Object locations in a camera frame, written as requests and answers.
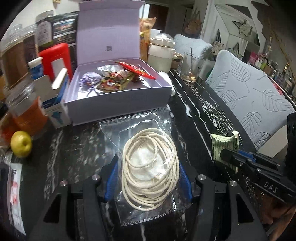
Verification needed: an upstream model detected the bagged cream rope coil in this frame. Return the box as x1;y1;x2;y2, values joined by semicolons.
99;111;195;227

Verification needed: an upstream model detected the brown gold snack packet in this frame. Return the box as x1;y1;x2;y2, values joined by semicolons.
96;70;136;92

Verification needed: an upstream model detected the long red snack packet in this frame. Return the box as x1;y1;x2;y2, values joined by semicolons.
115;61;156;80

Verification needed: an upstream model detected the light blue leaf cushion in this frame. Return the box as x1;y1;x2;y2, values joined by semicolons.
206;50;295;150

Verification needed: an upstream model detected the metal spoon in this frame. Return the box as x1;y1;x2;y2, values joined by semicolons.
189;47;196;82

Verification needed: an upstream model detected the yellow green apple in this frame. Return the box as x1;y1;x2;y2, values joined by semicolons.
10;131;33;158

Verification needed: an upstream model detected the glass measuring cup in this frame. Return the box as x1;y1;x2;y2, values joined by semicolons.
180;53;205;83

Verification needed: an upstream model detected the blue white carton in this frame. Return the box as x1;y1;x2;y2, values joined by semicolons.
33;68;72;129

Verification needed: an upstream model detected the lavender gift box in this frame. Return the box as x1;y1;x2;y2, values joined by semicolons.
65;1;171;126

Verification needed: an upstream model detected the purple sachet pouch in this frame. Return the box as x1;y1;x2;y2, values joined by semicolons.
79;72;102;96

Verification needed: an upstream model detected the white folded tissue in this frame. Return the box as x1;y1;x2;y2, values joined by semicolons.
158;71;176;96

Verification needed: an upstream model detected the orange filled glass jar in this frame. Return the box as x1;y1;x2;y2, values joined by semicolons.
6;80;48;136

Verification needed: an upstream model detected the clear plastic packet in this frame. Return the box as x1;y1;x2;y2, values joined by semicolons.
96;64;123;76

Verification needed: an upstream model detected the far light blue cushion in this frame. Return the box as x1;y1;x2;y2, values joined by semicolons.
174;34;213;59

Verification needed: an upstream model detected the cream ceramic lidded jar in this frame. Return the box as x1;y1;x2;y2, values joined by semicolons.
147;33;177;73

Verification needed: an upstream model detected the hanging brown tote bag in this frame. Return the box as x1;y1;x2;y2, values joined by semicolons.
184;16;203;38

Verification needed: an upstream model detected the white blue tube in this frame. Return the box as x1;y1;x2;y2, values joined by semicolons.
28;57;44;80

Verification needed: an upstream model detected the red plastic container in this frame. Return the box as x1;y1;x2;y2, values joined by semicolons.
39;43;73;82

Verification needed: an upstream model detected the orange snack bag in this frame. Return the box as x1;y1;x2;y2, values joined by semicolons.
139;18;157;62

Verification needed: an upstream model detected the brown filled clear jar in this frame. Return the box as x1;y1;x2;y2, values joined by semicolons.
1;24;38;89

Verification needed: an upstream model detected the black printed package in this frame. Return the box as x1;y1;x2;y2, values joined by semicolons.
51;11;79;73

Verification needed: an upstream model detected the purple label clear jar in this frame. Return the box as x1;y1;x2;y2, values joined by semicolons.
35;10;54;52

